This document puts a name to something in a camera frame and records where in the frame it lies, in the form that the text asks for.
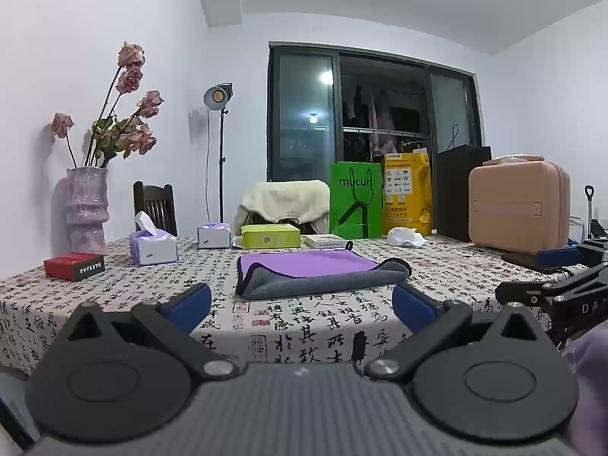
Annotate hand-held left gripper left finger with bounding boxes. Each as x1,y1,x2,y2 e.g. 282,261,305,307
58,282,239,382

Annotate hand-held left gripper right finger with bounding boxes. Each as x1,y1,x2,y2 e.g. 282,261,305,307
364,282,548,382

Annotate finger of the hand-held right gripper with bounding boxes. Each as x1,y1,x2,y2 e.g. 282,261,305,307
495,264,608,317
535,236,608,267

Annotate purple and grey towel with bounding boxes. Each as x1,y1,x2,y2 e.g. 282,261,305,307
236,242,412,301

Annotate pink suitcase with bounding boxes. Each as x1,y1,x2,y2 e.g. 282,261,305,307
468,154,572,254

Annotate large purple tissue box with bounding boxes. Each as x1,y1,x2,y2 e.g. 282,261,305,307
129,211,180,267

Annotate crumpled white tissue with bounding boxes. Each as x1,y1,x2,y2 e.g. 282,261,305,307
386,226,427,249

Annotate small white tissue box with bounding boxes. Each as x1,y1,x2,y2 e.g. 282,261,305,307
197,223,233,250

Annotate dark wooden chair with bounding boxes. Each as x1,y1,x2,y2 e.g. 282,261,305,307
132,181,178,237

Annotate yellow-green box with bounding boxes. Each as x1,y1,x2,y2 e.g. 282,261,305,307
240,223,302,249

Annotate flat white box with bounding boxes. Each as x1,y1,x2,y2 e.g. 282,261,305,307
303,234,353,250

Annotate calligraphy print tablecloth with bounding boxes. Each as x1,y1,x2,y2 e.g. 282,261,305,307
0,234,608,377

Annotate yellow plastic bag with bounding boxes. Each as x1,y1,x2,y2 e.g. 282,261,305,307
383,149,434,237

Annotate black box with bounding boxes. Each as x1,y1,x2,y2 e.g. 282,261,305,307
436,145,493,243

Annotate green paper bag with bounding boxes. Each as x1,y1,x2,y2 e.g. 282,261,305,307
329,162,383,239

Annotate red box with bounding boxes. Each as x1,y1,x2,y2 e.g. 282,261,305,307
44,252,105,282

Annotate cream blanket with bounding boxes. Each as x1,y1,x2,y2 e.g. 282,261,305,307
241,179,331,225

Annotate pink speckled vase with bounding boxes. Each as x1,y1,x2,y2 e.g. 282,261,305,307
65,166,110,255

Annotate black framed sliding window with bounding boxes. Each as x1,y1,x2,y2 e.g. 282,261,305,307
267,42,483,184

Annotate hanging clothes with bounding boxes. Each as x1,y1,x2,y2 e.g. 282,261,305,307
346,83,419,153

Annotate dried pink roses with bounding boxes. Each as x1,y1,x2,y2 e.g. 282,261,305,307
51,42,165,169

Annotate studio light on stand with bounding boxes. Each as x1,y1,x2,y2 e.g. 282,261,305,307
203,82,234,224

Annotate black trolley handle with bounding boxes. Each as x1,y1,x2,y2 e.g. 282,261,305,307
584,185,596,239

